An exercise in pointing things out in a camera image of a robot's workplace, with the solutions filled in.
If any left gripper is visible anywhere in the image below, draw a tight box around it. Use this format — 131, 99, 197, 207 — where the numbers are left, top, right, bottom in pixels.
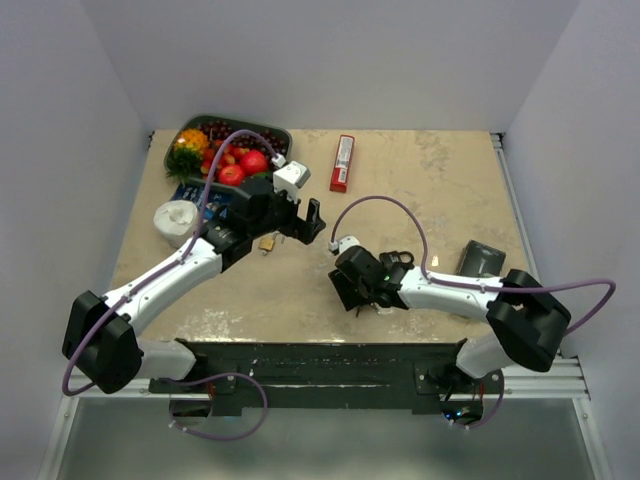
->
250, 183, 325, 244

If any black padlock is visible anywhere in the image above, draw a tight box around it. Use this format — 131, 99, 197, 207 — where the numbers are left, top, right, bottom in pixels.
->
379, 250, 415, 270

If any small brass padlock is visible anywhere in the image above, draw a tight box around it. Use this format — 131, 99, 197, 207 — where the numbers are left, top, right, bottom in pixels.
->
258, 232, 285, 256

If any black key bunch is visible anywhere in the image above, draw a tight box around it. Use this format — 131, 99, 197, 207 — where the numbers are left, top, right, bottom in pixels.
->
355, 303, 385, 318

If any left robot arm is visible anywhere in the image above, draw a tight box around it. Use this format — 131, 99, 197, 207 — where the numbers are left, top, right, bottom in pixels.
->
62, 172, 326, 396

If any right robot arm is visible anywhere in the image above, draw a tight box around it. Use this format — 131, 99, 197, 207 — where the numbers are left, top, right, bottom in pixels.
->
329, 237, 571, 393

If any red toothpaste box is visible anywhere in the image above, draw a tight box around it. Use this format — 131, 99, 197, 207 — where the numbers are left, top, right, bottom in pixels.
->
329, 135, 355, 193

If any red apple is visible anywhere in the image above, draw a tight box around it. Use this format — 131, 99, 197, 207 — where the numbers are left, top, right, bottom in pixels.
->
239, 150, 269, 176
217, 164, 246, 187

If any blue card package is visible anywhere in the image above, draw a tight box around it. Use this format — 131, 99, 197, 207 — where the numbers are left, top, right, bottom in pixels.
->
169, 182, 236, 221

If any green fruit tray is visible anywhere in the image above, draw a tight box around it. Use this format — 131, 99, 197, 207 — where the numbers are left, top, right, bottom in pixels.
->
164, 114, 294, 201

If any green black box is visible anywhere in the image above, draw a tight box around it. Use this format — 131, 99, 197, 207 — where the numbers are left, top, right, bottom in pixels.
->
456, 240, 506, 278

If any dark grape bunch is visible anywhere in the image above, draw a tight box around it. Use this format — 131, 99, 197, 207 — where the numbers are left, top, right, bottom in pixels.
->
199, 120, 290, 169

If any white tissue roll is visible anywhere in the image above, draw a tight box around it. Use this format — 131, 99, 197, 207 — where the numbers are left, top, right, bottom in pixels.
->
153, 200, 199, 249

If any orange pineapple toy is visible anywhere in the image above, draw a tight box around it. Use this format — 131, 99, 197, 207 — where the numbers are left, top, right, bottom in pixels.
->
165, 128, 209, 183

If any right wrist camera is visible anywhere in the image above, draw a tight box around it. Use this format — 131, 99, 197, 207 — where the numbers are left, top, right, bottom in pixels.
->
328, 235, 360, 256

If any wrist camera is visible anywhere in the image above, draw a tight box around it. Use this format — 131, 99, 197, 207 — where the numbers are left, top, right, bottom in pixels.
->
328, 235, 360, 256
271, 154, 311, 204

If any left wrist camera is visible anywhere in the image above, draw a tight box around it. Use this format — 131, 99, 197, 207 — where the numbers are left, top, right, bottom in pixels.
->
271, 154, 311, 204

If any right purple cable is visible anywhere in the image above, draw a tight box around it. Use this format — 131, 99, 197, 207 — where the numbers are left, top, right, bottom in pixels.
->
329, 195, 618, 339

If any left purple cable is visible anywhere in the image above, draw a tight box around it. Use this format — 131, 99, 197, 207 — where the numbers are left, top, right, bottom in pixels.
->
61, 129, 281, 398

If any black base frame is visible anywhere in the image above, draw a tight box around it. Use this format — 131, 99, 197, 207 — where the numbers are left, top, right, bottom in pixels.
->
146, 340, 499, 420

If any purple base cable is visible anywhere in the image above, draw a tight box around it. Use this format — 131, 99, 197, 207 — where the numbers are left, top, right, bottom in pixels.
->
168, 368, 274, 442

